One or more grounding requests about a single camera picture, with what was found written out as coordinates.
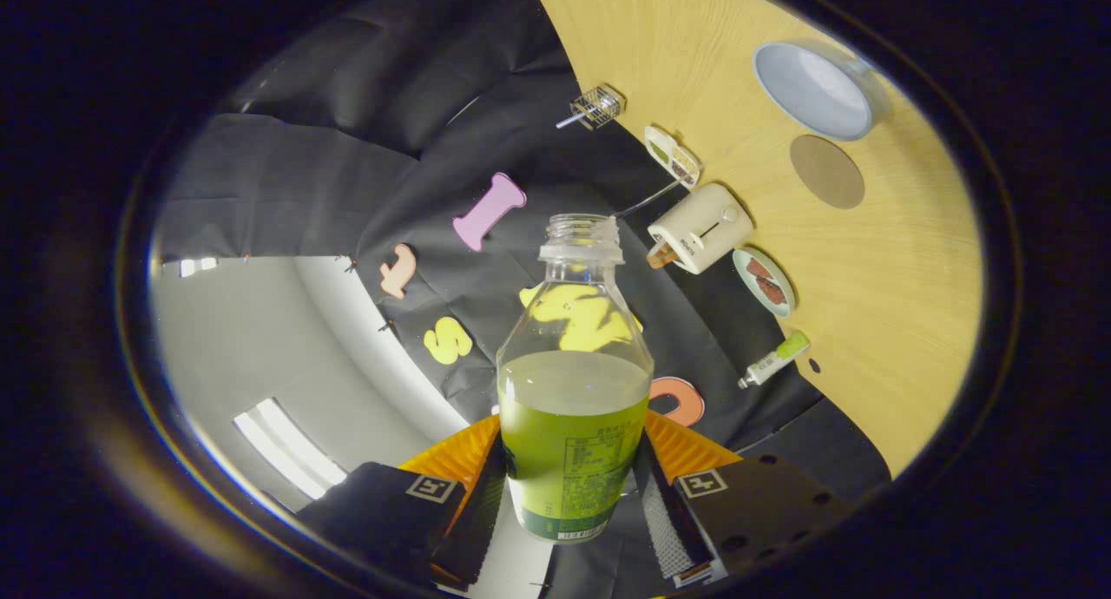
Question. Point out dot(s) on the pale green plate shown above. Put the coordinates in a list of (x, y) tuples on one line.
[(739, 269)]

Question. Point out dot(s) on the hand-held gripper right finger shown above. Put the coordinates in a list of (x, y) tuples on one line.
[(664, 521)]

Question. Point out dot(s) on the white divided snack tray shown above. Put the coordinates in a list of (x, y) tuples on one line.
[(673, 156)]

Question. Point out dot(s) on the clear green-label juice bottle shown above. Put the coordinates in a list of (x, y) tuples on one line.
[(568, 451)]

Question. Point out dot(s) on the brown toast slice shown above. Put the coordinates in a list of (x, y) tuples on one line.
[(661, 256)]

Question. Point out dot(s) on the wooden table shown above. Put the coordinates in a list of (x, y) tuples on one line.
[(903, 304)]

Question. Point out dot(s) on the small ceiling light panel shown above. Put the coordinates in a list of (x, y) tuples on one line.
[(187, 267)]

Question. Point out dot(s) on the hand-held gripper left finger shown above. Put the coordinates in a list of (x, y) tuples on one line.
[(477, 529)]

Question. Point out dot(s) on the large ceiling light panel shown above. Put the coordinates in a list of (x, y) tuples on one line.
[(291, 447)]

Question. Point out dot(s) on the clear glass tumbler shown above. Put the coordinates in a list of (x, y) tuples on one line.
[(608, 106)]

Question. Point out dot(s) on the small white green bottle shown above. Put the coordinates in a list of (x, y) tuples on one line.
[(772, 362)]

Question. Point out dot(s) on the brown bread piece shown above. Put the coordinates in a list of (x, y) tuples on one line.
[(759, 268), (772, 291)]

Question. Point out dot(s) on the round brown coaster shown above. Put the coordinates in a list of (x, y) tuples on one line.
[(826, 172)]

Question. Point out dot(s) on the white straw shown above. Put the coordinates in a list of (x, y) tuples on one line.
[(573, 119)]

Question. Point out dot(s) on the pale blue cup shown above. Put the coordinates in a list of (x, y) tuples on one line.
[(811, 91)]

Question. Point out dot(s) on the white toaster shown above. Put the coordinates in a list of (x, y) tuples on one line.
[(699, 226)]

